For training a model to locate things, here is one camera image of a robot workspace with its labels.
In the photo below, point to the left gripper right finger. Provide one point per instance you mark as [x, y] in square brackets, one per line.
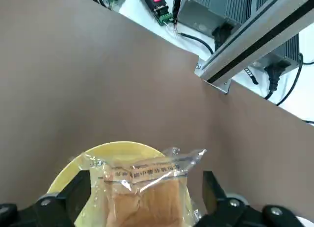
[220, 207]

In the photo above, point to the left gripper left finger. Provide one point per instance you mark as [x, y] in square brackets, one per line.
[61, 207]

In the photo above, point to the clear-wrapped bread pack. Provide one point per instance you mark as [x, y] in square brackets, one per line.
[147, 202]

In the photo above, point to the yellow round plate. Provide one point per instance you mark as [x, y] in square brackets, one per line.
[117, 148]

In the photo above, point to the white round plate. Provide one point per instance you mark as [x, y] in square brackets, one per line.
[306, 223]

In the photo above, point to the black power supply unit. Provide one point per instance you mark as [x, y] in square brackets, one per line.
[287, 53]
[211, 11]

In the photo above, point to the white desk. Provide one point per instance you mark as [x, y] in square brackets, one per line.
[176, 39]

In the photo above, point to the black converter green terminal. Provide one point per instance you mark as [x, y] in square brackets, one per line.
[157, 4]

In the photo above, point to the aluminium frame post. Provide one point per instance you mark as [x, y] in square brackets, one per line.
[257, 38]

